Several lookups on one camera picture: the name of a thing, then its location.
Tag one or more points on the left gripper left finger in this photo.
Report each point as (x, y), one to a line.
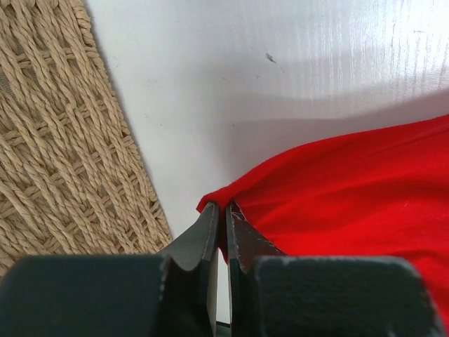
(169, 293)

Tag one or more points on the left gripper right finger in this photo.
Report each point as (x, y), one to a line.
(272, 294)

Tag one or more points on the red t shirt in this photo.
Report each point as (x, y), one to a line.
(373, 193)

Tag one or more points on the wicker basket with cloth liner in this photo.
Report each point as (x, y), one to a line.
(72, 180)

